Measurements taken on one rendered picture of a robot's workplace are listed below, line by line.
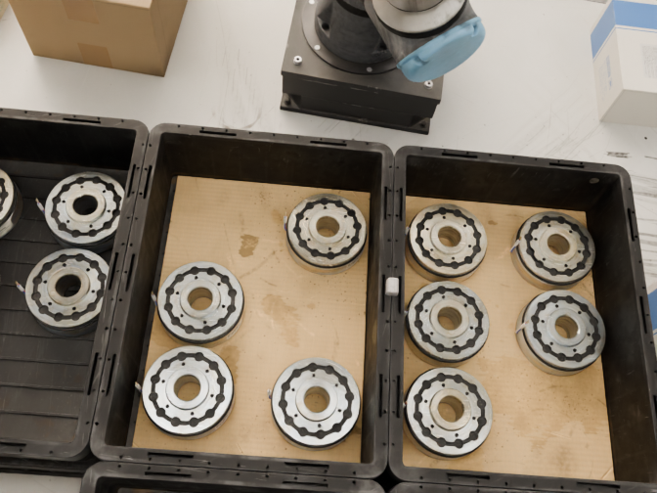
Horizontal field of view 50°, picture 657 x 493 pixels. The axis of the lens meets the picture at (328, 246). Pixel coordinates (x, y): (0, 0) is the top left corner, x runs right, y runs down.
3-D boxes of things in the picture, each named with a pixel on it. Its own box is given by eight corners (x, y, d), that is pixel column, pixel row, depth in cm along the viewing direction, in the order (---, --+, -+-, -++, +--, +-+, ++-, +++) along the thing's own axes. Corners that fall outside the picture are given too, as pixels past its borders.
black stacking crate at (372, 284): (165, 171, 96) (153, 124, 86) (378, 191, 98) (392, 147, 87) (111, 471, 80) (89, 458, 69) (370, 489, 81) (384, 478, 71)
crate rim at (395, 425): (391, 154, 89) (394, 143, 87) (621, 174, 90) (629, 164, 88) (384, 482, 72) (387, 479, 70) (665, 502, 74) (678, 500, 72)
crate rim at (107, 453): (153, 131, 87) (151, 120, 85) (391, 154, 89) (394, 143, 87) (91, 462, 71) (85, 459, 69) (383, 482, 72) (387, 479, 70)
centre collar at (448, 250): (430, 218, 91) (431, 216, 90) (467, 223, 91) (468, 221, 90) (427, 252, 89) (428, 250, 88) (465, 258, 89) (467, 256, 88)
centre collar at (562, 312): (543, 308, 87) (545, 306, 86) (582, 309, 87) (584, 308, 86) (547, 346, 85) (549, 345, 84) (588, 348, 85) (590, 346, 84)
